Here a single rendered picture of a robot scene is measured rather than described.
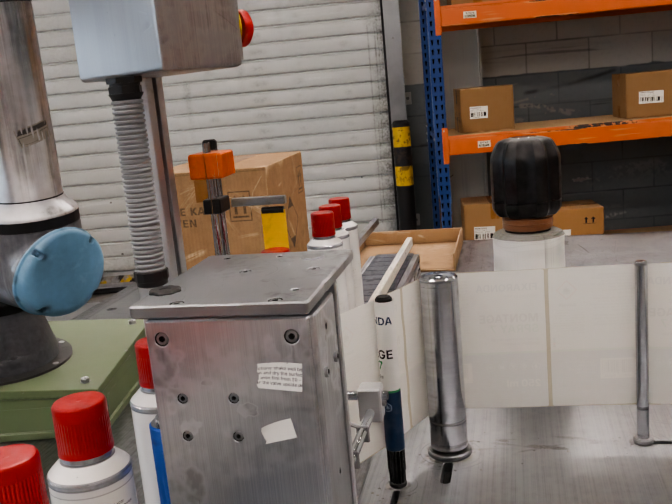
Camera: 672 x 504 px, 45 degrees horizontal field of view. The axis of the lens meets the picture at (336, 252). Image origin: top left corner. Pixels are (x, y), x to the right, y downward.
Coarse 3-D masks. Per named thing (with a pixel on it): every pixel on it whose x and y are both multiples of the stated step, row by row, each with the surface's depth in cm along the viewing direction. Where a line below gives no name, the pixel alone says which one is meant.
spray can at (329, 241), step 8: (312, 216) 113; (320, 216) 112; (328, 216) 113; (312, 224) 114; (320, 224) 113; (328, 224) 113; (312, 232) 114; (320, 232) 113; (328, 232) 113; (312, 240) 114; (320, 240) 113; (328, 240) 113; (336, 240) 114; (312, 248) 113; (320, 248) 112; (328, 248) 112; (336, 248) 113; (344, 272) 115; (336, 280) 114; (344, 280) 115; (344, 288) 115; (344, 296) 115; (344, 304) 115
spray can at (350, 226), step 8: (328, 200) 126; (336, 200) 125; (344, 200) 125; (344, 208) 125; (344, 216) 125; (344, 224) 125; (352, 224) 126; (352, 232) 125; (352, 240) 126; (352, 248) 126; (352, 264) 126; (360, 264) 128; (360, 272) 128; (360, 280) 128; (360, 288) 128; (360, 296) 128; (360, 304) 128
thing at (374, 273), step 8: (376, 256) 178; (384, 256) 177; (392, 256) 176; (408, 256) 175; (376, 264) 170; (384, 264) 170; (408, 264) 173; (368, 272) 164; (376, 272) 163; (384, 272) 163; (400, 272) 161; (368, 280) 157; (376, 280) 157; (368, 288) 151; (392, 288) 150; (368, 296) 146
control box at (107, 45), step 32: (96, 0) 80; (128, 0) 76; (160, 0) 74; (192, 0) 76; (224, 0) 78; (96, 32) 82; (128, 32) 77; (160, 32) 74; (192, 32) 76; (224, 32) 79; (96, 64) 83; (128, 64) 78; (160, 64) 74; (192, 64) 76; (224, 64) 79
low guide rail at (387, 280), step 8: (408, 240) 174; (400, 248) 167; (408, 248) 171; (400, 256) 160; (392, 264) 153; (400, 264) 158; (392, 272) 148; (384, 280) 142; (392, 280) 147; (376, 288) 137; (384, 288) 138
